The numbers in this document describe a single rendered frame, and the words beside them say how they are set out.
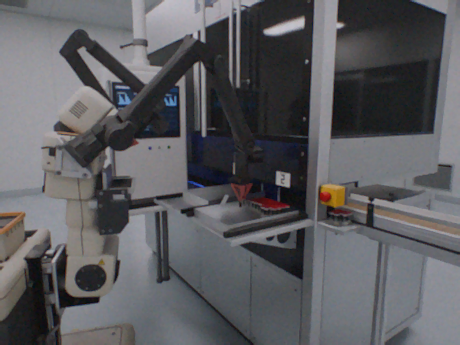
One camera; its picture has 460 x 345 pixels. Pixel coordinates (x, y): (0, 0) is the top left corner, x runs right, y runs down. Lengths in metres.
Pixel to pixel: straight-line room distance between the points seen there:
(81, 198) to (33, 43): 5.41
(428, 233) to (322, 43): 0.74
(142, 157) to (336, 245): 1.17
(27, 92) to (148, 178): 4.63
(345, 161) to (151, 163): 1.12
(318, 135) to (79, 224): 0.93
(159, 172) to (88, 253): 0.88
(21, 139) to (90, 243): 5.24
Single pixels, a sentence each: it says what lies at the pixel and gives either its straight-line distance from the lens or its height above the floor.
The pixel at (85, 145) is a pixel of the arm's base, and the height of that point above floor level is 1.20.
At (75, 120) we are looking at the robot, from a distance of 1.17.
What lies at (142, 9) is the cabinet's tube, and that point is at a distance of 2.09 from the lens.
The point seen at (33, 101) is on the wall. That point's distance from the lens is 6.40.
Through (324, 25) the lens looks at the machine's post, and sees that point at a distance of 1.31.
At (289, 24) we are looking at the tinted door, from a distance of 1.46.
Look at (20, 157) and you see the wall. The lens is 6.42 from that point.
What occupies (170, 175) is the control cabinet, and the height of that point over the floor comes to 0.93.
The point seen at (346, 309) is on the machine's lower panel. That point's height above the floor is 0.41.
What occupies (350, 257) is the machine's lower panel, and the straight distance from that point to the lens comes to 1.59.
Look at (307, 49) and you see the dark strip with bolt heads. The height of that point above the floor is 1.55.
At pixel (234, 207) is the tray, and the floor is 0.89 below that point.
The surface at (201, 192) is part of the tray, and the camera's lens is 1.73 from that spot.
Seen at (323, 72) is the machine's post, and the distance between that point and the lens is 1.28.
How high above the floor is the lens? 1.28
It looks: 10 degrees down
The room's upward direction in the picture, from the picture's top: straight up
